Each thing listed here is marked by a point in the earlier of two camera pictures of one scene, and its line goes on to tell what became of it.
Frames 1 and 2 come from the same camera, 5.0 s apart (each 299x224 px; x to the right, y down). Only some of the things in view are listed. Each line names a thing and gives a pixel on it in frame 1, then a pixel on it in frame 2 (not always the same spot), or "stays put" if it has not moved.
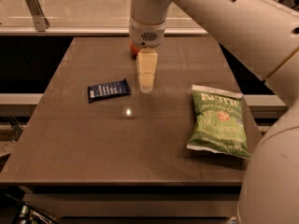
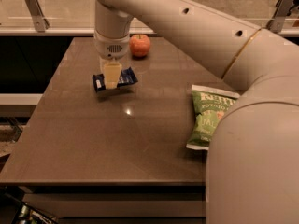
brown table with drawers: x=125 y=160 stays put
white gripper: x=147 y=35 → x=111 y=48
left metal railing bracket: x=33 y=5 stays put
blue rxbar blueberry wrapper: x=108 y=90 → x=126 y=77
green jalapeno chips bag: x=220 y=124 stays put
